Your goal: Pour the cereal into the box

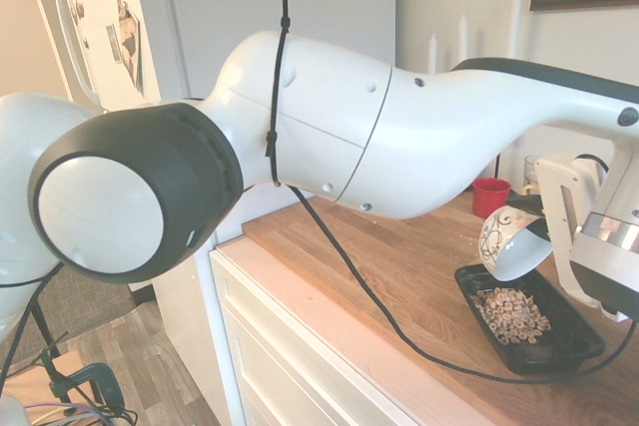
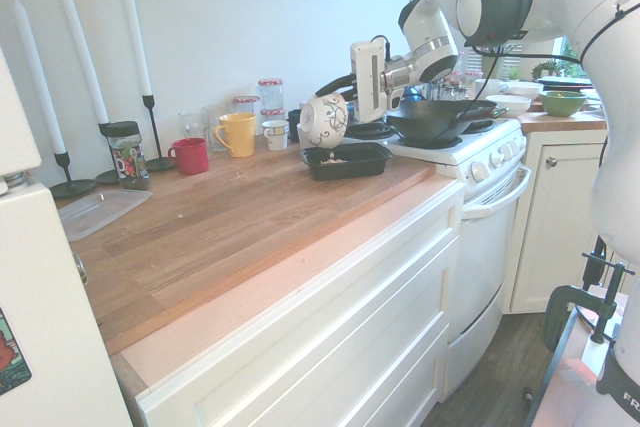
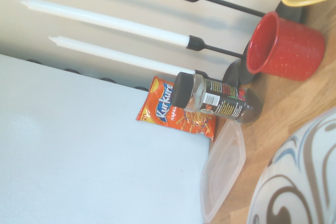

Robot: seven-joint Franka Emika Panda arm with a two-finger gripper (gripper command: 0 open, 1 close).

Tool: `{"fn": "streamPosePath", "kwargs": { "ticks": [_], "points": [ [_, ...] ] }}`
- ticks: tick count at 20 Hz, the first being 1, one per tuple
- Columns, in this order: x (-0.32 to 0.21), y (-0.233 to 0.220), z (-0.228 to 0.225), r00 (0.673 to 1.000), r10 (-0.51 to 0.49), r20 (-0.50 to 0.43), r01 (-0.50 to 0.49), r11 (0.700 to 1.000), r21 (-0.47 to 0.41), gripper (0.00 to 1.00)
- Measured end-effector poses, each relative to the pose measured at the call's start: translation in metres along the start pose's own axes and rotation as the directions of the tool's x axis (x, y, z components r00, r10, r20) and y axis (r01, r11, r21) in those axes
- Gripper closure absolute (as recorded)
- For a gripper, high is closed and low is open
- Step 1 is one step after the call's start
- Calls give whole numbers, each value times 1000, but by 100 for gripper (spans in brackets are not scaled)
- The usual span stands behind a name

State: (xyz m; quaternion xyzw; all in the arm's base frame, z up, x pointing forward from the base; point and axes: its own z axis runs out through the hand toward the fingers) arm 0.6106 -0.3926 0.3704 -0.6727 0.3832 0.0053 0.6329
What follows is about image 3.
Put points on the white bowl with swirl pattern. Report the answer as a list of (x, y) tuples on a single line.
[(302, 176)]

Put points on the orange Kurkure snack bag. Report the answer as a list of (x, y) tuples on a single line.
[(162, 106)]

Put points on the spice jar with black cap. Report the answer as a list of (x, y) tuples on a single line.
[(223, 100)]

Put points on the short white taper candle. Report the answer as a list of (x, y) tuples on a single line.
[(105, 53)]

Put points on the clear plastic container lid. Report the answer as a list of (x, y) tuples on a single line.
[(223, 166)]

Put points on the medium white taper candle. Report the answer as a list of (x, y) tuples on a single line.
[(105, 22)]

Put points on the red enamel mug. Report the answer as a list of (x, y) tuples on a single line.
[(294, 51)]

